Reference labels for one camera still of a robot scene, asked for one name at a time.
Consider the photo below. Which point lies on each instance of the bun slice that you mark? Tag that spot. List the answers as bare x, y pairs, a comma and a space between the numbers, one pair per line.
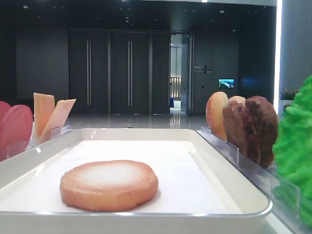
108, 186

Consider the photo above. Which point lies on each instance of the left brown meat patty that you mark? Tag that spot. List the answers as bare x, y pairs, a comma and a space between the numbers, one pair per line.
238, 126

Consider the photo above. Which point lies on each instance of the brown meat patty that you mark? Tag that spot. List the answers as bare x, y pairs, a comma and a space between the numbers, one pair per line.
238, 126
265, 121

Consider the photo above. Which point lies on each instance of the right orange cheese slice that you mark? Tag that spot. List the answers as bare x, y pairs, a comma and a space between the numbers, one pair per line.
59, 115

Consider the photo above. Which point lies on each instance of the orange cheese slice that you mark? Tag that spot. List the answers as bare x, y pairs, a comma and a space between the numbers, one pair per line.
59, 115
43, 108

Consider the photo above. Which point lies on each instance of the right brown meat patty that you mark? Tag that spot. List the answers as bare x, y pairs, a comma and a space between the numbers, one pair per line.
265, 121

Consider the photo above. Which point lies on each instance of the left orange cheese slice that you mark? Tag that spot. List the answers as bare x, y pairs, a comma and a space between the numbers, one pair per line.
43, 108

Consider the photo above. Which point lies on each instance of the green lettuce leaf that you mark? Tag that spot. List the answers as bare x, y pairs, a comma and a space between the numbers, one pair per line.
293, 153

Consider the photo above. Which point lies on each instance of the left red tomato slice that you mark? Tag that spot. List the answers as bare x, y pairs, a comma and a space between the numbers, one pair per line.
4, 108

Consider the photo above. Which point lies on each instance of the left top bun half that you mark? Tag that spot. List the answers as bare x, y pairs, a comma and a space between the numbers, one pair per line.
214, 115

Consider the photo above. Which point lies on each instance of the bun half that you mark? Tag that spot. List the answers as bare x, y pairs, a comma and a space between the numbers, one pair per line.
238, 99
214, 115

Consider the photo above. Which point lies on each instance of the dark double door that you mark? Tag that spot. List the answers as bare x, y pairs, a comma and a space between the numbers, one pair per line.
119, 72

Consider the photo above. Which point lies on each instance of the white rectangular tray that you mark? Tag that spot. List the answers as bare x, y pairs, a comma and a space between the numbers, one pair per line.
199, 191

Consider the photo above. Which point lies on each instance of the right top bun half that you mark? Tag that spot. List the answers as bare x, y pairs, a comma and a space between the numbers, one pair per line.
238, 99

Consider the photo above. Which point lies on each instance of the potted plant in background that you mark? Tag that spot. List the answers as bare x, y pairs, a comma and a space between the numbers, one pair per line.
286, 98

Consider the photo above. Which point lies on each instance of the small wall screen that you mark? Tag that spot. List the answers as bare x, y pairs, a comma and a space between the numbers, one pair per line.
226, 83

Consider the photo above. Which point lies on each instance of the left long clear front rail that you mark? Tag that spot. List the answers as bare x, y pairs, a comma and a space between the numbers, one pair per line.
36, 139

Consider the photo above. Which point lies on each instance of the long clear rail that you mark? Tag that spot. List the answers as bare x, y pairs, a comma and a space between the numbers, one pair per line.
251, 165
36, 139

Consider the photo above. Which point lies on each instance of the right long clear front rail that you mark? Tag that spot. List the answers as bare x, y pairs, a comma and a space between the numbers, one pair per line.
251, 165

